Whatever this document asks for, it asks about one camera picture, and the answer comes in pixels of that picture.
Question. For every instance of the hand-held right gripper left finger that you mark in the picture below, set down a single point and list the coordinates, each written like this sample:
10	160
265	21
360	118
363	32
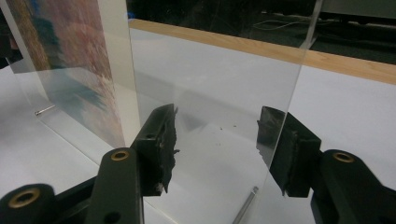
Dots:
155	149

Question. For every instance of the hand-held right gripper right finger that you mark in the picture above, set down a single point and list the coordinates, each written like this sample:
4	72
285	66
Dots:
294	149

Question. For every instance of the photo print paper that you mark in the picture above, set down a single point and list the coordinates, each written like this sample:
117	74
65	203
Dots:
71	62

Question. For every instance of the clear acrylic photo frame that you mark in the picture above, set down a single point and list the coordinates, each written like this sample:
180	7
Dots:
211	93

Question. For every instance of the white table mat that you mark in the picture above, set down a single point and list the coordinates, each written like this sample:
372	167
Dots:
348	118

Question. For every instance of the long metal frame pin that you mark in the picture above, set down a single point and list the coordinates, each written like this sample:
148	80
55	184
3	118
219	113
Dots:
45	109
246	204

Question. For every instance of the white metal desk frame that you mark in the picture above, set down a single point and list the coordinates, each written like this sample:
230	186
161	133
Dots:
358	7

